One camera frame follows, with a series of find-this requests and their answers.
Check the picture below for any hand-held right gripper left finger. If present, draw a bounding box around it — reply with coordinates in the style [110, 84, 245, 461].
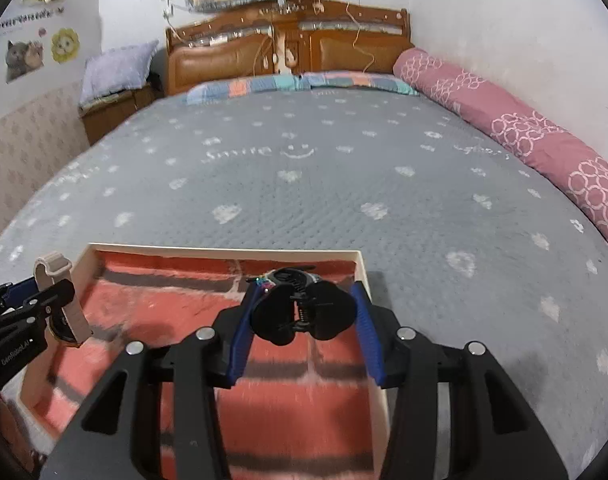
[38, 281, 263, 480]

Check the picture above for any sunflower cat wall sticker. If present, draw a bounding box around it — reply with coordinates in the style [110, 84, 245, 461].
[50, 28, 80, 64]

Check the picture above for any white tray with brick-print lining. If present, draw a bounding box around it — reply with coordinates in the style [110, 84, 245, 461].
[18, 243, 391, 480]

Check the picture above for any black rainbow rhinestone hair clip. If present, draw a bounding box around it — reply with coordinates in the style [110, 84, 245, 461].
[249, 265, 359, 347]

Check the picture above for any beige hair clip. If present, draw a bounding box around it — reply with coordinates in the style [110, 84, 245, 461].
[34, 251, 93, 350]

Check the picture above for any brown wooden headboard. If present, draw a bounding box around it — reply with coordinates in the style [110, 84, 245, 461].
[165, 0, 415, 97]

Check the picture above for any grey patterned bed blanket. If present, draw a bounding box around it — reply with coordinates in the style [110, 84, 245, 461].
[0, 85, 608, 480]

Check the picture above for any orange cable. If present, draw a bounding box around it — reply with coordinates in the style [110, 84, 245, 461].
[345, 0, 377, 76]

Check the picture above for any cartoon figure headboard sticker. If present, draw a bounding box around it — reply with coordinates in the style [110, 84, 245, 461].
[273, 35, 301, 74]

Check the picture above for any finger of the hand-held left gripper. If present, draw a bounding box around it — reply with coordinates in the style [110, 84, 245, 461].
[0, 279, 76, 343]
[0, 276, 39, 317]

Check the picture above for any pink ring-print bolster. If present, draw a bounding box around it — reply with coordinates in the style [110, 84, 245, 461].
[393, 48, 608, 266]

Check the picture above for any purple dotted pillow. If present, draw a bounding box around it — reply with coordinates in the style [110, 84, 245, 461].
[78, 40, 161, 107]

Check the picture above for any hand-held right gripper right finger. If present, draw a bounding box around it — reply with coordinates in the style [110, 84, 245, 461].
[350, 284, 570, 480]

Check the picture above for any grey cats wall sticker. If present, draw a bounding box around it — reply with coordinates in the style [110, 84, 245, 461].
[4, 40, 45, 83]

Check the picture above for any brown wooden nightstand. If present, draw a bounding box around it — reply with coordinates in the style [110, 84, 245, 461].
[80, 84, 159, 146]

